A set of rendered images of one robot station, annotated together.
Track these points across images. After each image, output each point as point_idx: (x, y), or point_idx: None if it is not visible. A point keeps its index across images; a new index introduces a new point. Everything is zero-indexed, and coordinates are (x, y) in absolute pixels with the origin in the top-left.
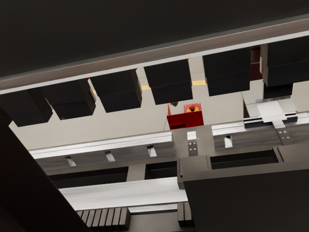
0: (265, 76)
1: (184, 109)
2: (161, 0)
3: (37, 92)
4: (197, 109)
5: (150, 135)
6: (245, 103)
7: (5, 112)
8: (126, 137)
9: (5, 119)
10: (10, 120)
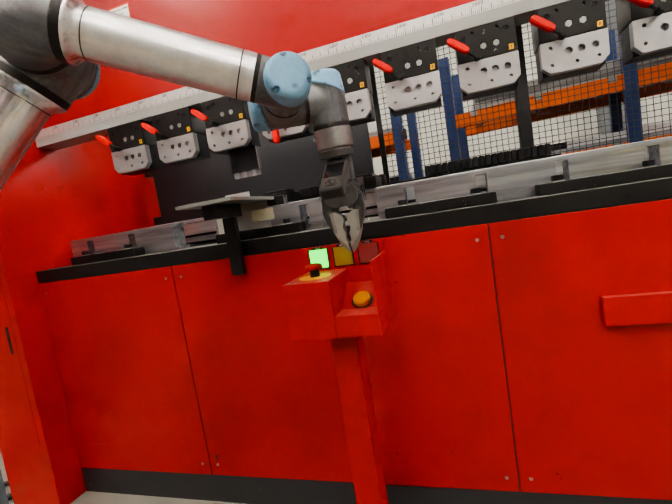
0: (255, 137)
1: (334, 276)
2: None
3: (534, 33)
4: (303, 277)
5: (406, 182)
6: (260, 196)
7: (629, 37)
8: (447, 175)
9: (626, 49)
10: (630, 55)
